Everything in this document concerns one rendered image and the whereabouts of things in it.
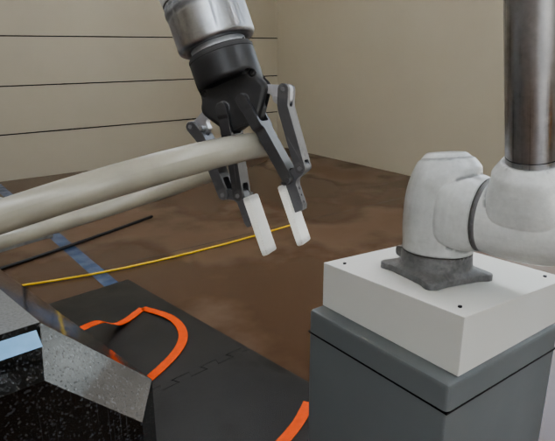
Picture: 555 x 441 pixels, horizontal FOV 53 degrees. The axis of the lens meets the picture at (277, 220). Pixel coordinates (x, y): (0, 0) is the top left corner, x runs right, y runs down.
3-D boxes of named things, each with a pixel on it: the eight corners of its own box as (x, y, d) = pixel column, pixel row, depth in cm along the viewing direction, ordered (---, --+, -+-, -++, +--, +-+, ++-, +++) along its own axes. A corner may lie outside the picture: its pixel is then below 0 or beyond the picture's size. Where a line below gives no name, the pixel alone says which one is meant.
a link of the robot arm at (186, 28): (188, 22, 68) (205, 68, 68) (146, 10, 60) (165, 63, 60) (253, -11, 64) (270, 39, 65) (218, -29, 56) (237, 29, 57)
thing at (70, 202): (-178, 303, 68) (-187, 280, 68) (133, 210, 106) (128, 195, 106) (8, 220, 38) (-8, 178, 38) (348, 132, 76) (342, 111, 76)
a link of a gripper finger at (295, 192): (284, 168, 63) (308, 160, 62) (298, 210, 63) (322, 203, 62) (279, 170, 62) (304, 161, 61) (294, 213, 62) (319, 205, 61)
